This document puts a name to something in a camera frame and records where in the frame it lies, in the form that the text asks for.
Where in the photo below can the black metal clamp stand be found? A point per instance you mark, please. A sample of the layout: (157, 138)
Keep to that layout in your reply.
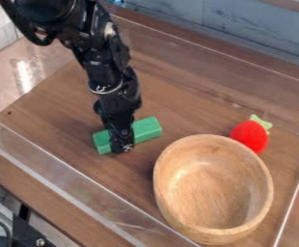
(19, 233)

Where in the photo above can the green rectangular block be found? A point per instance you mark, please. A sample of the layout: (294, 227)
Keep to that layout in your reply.
(148, 129)

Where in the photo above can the red plush strawberry toy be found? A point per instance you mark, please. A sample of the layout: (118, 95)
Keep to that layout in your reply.
(253, 133)

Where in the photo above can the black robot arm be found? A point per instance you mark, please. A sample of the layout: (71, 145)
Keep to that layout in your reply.
(81, 24)

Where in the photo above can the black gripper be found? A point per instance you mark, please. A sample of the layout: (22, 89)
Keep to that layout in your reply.
(116, 108)

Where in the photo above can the clear acrylic front wall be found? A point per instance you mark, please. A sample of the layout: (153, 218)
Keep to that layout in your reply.
(95, 216)

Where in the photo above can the brown wooden bowl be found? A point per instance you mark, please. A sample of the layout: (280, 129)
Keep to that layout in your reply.
(214, 188)

